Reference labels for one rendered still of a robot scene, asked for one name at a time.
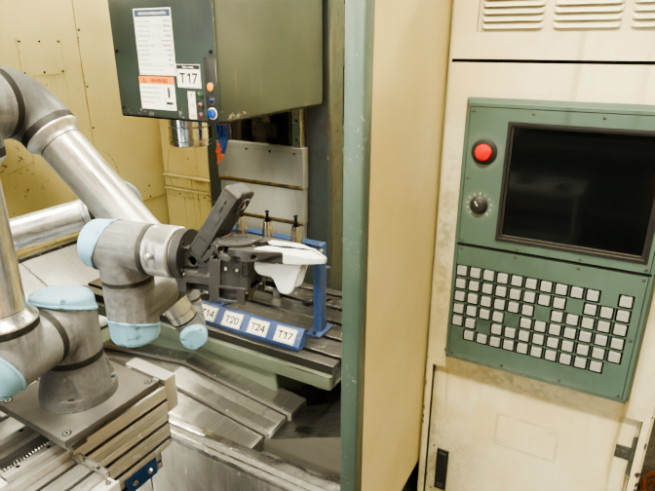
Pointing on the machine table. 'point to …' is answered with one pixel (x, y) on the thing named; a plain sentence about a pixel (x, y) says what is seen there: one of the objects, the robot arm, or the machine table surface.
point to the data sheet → (155, 41)
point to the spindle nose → (189, 133)
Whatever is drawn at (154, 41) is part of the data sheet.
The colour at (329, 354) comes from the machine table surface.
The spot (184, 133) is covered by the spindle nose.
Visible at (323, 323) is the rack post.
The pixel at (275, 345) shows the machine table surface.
